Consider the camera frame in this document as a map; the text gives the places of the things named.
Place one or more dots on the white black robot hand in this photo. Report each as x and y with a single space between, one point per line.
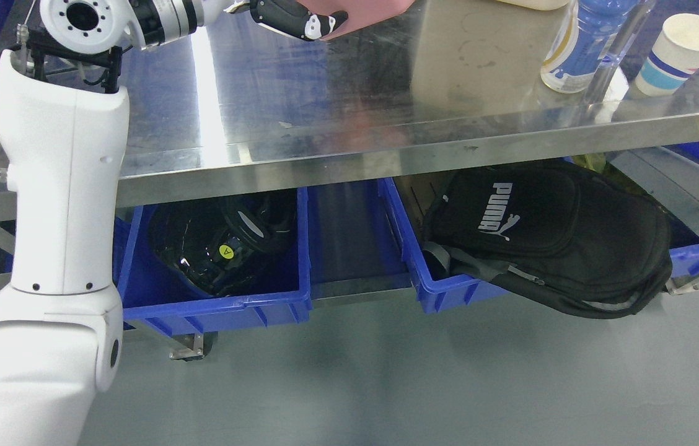
288 18

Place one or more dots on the pink plastic storage box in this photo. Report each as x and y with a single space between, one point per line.
361 14

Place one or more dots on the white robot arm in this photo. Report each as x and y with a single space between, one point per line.
64 130

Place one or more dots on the black gear with yellow sticker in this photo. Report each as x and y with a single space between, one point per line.
222 246

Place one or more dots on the blue labelled drink bottle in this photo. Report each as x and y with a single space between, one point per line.
585 36

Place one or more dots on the blue bin with backpack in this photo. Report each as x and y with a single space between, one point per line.
402 198

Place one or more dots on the blue bin with black gear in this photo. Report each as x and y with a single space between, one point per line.
154 297

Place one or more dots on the clear plastic tube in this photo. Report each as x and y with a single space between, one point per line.
617 51

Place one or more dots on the black Puma backpack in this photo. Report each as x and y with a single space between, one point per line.
556 233

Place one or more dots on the white blue paper cup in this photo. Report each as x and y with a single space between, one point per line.
674 57

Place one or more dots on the grey metal tray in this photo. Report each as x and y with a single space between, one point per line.
672 179

